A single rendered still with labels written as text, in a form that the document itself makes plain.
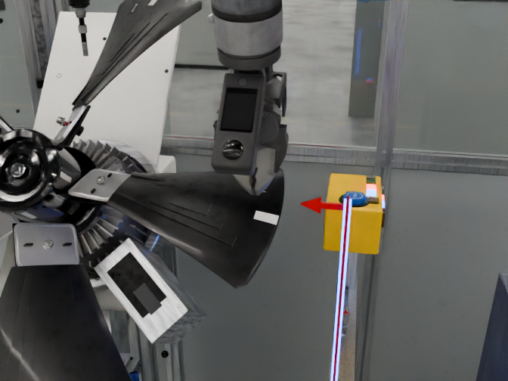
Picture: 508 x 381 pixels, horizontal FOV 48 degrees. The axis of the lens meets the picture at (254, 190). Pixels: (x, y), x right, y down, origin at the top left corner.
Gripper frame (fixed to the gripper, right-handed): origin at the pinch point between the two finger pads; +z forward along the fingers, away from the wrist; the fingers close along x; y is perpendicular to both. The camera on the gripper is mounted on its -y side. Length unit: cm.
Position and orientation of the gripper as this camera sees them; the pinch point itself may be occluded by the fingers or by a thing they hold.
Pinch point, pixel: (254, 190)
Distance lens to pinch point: 74.8
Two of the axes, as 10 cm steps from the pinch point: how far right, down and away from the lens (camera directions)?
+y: 1.7, -6.6, 7.3
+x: -9.8, -0.8, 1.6
